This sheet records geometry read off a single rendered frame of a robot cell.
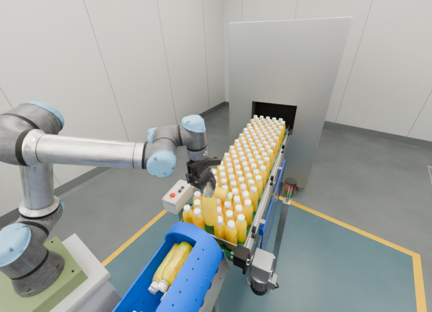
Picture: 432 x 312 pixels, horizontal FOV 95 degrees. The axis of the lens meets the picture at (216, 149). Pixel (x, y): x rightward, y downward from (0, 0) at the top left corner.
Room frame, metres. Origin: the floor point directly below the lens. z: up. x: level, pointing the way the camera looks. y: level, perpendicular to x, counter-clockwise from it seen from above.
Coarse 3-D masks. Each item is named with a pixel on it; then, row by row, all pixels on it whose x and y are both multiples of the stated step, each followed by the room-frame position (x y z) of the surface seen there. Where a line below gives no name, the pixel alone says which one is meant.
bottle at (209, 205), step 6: (204, 198) 0.61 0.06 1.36; (210, 198) 0.61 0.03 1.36; (204, 204) 0.60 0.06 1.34; (210, 204) 0.60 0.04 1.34; (216, 204) 0.62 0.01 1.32; (204, 210) 0.60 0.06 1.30; (210, 210) 0.59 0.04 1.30; (216, 210) 0.61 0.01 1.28; (204, 216) 0.60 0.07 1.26; (210, 216) 0.59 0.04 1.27; (216, 216) 0.60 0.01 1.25; (204, 222) 0.61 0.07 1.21; (210, 222) 0.59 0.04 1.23; (216, 222) 0.60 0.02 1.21
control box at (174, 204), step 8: (176, 184) 1.01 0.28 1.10; (184, 184) 1.00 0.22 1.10; (168, 192) 0.93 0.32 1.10; (176, 192) 0.93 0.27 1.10; (184, 192) 0.93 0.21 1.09; (192, 192) 1.00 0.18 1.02; (168, 200) 0.86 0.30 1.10; (176, 200) 0.86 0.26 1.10; (184, 200) 0.92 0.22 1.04; (168, 208) 0.86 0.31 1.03; (176, 208) 0.84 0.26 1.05
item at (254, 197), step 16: (272, 128) 1.83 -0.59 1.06; (240, 144) 1.58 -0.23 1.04; (256, 144) 1.53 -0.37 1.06; (224, 160) 1.33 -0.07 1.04; (240, 160) 1.28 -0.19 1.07; (256, 160) 1.28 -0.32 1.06; (272, 160) 1.34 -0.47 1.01; (224, 176) 1.09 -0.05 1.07; (240, 176) 1.09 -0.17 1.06; (240, 192) 0.95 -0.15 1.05; (256, 192) 0.93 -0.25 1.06; (256, 208) 0.92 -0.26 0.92
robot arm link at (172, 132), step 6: (168, 126) 0.61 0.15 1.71; (174, 126) 0.60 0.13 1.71; (150, 132) 0.58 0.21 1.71; (156, 132) 0.58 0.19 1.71; (162, 132) 0.57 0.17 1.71; (168, 132) 0.57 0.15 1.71; (174, 132) 0.58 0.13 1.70; (180, 132) 0.58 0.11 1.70; (150, 138) 0.57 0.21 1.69; (156, 138) 0.53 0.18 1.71; (174, 138) 0.56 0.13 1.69; (180, 138) 0.57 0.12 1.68; (180, 144) 0.58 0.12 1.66
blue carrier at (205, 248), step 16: (176, 224) 0.61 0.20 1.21; (192, 224) 0.58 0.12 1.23; (176, 240) 0.63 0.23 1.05; (192, 240) 0.58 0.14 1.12; (208, 240) 0.52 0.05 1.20; (160, 256) 0.54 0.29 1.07; (192, 256) 0.44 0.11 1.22; (208, 256) 0.46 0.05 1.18; (144, 272) 0.45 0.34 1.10; (192, 272) 0.39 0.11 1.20; (208, 272) 0.42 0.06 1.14; (144, 288) 0.41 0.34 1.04; (176, 288) 0.33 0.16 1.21; (192, 288) 0.35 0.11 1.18; (128, 304) 0.35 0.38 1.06; (144, 304) 0.37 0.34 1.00; (160, 304) 0.28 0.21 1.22; (176, 304) 0.29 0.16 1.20; (192, 304) 0.31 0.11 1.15
